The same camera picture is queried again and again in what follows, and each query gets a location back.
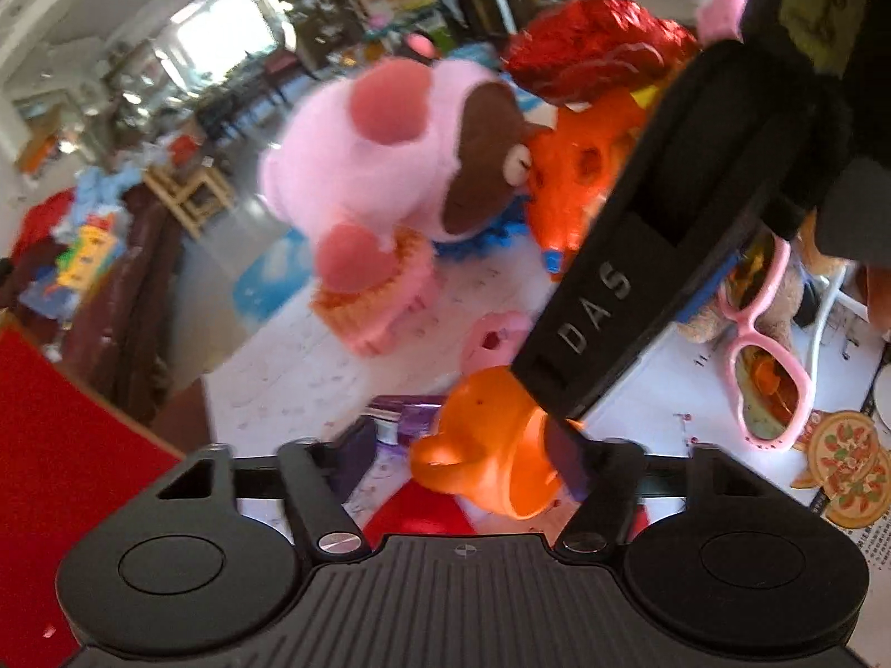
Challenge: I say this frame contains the pile of colourful toys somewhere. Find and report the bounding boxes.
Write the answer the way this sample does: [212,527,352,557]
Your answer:
[0,167,147,325]

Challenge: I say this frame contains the pink block cake toy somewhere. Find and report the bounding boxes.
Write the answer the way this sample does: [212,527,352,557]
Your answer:
[310,228,444,357]

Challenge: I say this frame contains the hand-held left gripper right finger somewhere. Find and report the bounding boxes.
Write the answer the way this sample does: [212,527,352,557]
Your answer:
[546,417,786,559]

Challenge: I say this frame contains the pink sunglasses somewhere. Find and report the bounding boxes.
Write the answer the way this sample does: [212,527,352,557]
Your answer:
[716,235,814,452]

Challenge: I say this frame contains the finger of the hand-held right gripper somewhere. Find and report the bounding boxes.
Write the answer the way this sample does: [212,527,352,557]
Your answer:
[510,210,758,425]

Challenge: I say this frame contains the blue fuzzy toy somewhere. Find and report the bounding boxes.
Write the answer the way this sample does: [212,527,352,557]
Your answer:
[430,203,538,267]

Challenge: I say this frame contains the small pink plastic toy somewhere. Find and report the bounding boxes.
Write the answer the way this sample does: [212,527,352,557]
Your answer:
[465,312,536,375]

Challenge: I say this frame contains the wooden stool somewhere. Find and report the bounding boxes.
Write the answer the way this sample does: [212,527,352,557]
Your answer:
[141,159,233,239]

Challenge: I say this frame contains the red foil bag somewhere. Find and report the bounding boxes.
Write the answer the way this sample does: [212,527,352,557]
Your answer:
[502,0,703,107]

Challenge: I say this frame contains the pink plush toy brown face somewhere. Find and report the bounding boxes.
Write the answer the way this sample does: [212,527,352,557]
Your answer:
[257,59,558,293]

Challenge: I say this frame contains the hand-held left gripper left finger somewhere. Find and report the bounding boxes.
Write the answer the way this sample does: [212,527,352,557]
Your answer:
[156,417,380,562]

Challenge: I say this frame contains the red gift box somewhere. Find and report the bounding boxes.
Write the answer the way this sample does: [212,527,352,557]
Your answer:
[0,323,185,668]

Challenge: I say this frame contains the orange plastic toy gun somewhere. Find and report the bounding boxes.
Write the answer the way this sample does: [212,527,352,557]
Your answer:
[525,87,659,283]

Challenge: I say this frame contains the purple cup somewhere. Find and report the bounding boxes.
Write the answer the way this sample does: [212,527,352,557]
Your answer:
[368,395,448,498]

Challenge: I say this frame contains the blue floor mat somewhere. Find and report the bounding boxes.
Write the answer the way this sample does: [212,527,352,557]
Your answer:
[232,233,317,325]

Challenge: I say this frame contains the brown teddy bear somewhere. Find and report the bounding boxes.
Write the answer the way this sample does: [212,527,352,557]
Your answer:
[677,250,810,345]

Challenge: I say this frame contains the orange plastic cup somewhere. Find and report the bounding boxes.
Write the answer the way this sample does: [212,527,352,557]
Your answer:
[409,365,584,520]

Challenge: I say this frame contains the printed paper sheet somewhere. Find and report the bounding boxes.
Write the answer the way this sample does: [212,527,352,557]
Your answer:
[200,240,891,533]

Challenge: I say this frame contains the brown sofa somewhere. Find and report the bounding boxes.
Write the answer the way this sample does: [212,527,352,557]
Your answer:
[66,200,183,424]

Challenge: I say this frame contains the white cable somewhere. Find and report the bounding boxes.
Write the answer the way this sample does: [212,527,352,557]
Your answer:
[806,261,891,391]

